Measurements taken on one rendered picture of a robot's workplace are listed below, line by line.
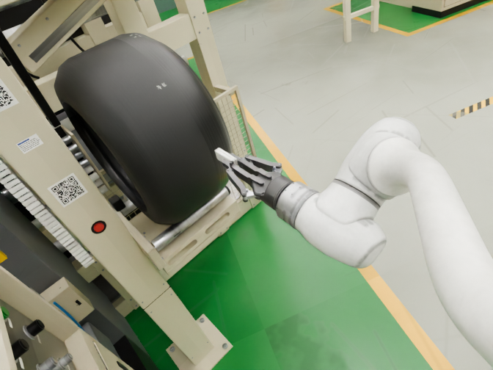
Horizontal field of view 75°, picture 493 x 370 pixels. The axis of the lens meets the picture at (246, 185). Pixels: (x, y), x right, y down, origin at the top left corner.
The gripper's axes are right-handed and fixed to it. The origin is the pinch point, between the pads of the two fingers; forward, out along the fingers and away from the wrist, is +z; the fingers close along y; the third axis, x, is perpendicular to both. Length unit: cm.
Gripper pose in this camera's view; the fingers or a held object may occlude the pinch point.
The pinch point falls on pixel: (226, 158)
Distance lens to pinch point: 81.5
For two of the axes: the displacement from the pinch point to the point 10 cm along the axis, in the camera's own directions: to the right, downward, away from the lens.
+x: 1.4, 6.7, 7.3
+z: -6.8, -4.6, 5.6
